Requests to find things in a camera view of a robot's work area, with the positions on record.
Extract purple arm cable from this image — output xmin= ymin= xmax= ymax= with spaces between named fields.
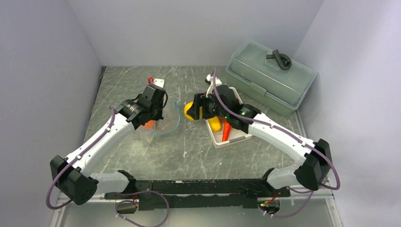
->
xmin=210 ymin=68 xmax=341 ymax=219
xmin=45 ymin=105 xmax=117 ymax=210

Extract orange toy tangerine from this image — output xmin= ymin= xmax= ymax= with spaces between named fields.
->
xmin=143 ymin=120 xmax=155 ymax=128

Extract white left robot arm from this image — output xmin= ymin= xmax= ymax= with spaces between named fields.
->
xmin=46 ymin=83 xmax=168 ymax=210

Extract orange toy carrot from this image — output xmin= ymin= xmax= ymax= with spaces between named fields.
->
xmin=222 ymin=120 xmax=232 ymax=142

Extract green storage box clear lid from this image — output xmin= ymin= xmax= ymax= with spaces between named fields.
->
xmin=226 ymin=41 xmax=317 ymax=116

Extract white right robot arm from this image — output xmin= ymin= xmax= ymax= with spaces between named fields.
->
xmin=184 ymin=85 xmax=331 ymax=196

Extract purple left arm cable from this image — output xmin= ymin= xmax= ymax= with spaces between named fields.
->
xmin=45 ymin=105 xmax=117 ymax=210

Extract yellow toy mango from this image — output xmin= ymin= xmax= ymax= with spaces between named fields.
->
xmin=207 ymin=117 xmax=222 ymax=132

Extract clear zip top bag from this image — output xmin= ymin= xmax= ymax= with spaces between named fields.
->
xmin=137 ymin=101 xmax=181 ymax=142

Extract dark coiled hose piece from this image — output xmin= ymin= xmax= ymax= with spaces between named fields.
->
xmin=266 ymin=49 xmax=293 ymax=71

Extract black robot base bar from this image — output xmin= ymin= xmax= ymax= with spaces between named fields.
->
xmin=104 ymin=172 xmax=290 ymax=211

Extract white perforated plastic basket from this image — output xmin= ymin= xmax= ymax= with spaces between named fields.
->
xmin=205 ymin=87 xmax=253 ymax=149

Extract yellow toy apple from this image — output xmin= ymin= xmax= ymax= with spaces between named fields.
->
xmin=183 ymin=102 xmax=195 ymax=122

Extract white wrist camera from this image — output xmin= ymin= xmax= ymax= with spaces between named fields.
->
xmin=205 ymin=74 xmax=222 ymax=96
xmin=148 ymin=77 xmax=165 ymax=88

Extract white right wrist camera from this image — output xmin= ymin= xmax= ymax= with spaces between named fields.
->
xmin=205 ymin=74 xmax=222 ymax=96

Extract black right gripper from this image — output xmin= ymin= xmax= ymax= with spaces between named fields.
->
xmin=187 ymin=92 xmax=229 ymax=120

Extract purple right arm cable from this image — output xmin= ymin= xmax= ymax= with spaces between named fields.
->
xmin=210 ymin=68 xmax=341 ymax=219

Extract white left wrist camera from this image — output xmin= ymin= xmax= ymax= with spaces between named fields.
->
xmin=148 ymin=77 xmax=165 ymax=88

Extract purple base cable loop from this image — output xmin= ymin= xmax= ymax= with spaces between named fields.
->
xmin=114 ymin=190 xmax=170 ymax=227

